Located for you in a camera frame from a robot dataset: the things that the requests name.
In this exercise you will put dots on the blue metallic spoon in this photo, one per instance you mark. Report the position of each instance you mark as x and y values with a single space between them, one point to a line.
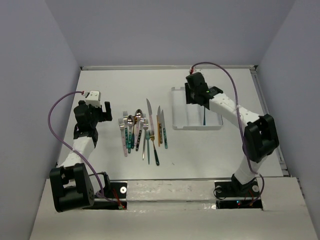
204 116

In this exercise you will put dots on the pink handled spoon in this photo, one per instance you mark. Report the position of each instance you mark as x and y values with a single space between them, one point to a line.
137 118

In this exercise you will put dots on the orange handled knife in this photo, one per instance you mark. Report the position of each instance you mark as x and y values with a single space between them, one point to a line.
159 126

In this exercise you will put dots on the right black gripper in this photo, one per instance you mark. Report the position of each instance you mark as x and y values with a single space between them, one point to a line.
189 99

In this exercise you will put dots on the all silver fork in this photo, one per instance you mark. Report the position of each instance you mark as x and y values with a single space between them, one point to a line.
145 128

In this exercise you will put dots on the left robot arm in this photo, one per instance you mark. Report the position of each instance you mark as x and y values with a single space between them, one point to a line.
75 183

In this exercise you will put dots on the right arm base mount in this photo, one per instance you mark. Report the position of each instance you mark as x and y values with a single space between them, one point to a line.
229 198

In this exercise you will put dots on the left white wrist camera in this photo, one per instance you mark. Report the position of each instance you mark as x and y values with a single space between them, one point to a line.
93 98

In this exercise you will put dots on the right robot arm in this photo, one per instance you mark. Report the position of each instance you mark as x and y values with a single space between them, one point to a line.
258 132

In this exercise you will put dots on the gold fork green handle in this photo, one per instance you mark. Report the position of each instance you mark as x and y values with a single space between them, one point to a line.
152 138

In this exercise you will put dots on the pink handled fork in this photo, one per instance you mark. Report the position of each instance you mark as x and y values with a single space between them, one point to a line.
123 139

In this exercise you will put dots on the teal handled spoon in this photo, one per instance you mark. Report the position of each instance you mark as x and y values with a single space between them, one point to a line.
130 123

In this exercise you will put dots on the white compartment tray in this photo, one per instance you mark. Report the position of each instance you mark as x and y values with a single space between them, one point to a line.
189 117

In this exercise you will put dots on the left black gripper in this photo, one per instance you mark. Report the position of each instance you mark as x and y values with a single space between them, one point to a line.
103 116

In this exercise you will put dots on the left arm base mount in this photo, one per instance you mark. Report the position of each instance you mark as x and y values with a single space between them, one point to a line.
114 199

